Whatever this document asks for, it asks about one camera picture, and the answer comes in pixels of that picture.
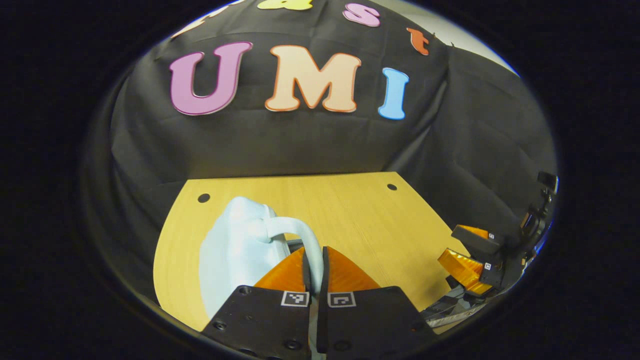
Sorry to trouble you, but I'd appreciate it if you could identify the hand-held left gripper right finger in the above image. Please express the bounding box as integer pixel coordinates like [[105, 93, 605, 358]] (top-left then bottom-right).
[[316, 245, 437, 360]]

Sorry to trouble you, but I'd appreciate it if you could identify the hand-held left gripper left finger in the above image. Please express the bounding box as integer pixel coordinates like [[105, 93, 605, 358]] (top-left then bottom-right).
[[202, 246, 313, 360]]

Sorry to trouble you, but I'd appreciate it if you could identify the black backdrop cloth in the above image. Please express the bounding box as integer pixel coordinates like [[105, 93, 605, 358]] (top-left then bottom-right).
[[82, 0, 560, 301]]

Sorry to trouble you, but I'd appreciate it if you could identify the dark grey printed object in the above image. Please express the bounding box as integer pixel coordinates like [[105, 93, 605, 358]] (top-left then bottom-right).
[[420, 291, 488, 329]]

